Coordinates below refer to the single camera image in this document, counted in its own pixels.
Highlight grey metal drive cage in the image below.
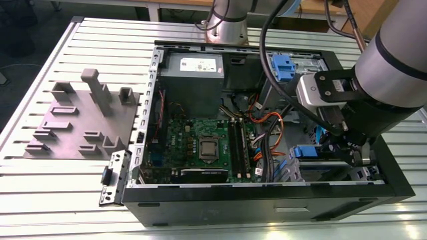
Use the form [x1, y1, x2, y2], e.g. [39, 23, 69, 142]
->
[257, 52, 329, 113]

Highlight blue plastic drive latch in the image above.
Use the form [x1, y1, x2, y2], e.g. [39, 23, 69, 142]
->
[270, 53, 296, 82]

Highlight black RAM slot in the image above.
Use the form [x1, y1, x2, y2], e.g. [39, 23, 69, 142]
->
[228, 118, 241, 179]
[237, 118, 252, 179]

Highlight brown wooden cabinet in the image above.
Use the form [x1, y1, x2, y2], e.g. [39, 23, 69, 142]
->
[342, 0, 401, 42]

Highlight wooden desk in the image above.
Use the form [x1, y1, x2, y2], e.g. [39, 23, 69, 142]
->
[274, 0, 356, 35]

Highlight silver CPU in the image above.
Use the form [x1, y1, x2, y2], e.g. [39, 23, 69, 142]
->
[201, 142, 217, 157]

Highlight CPU socket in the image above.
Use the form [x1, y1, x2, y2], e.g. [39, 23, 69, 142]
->
[197, 134, 222, 165]

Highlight black open PC case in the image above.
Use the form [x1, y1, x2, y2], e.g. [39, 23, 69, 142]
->
[121, 39, 416, 227]

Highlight grey power supply unit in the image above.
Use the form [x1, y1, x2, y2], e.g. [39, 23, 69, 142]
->
[155, 52, 225, 120]

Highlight black graphics card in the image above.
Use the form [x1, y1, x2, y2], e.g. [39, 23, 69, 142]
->
[169, 167, 230, 185]

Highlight green motherboard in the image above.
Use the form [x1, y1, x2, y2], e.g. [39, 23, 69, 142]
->
[142, 117, 264, 183]

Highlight white desk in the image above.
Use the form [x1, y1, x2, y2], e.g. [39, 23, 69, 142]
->
[49, 0, 214, 22]

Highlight grey parts rack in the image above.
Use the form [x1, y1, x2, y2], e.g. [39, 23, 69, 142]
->
[22, 68, 141, 161]

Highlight blue data wire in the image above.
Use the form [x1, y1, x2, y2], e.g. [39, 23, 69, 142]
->
[314, 124, 328, 146]

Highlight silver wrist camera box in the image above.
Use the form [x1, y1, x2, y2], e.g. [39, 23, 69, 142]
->
[294, 69, 357, 111]

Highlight orange wire bundle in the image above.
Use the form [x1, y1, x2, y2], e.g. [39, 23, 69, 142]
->
[249, 112, 288, 163]

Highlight black cable bundle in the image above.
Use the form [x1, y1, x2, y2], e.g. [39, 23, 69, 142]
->
[258, 104, 294, 183]

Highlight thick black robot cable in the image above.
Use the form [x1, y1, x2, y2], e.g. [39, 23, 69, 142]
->
[258, 0, 349, 137]

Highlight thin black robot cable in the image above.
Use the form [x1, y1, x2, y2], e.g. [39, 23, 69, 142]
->
[324, 0, 368, 53]

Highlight grey metal case bracket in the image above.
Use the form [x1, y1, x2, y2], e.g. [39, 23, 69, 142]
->
[98, 149, 131, 207]

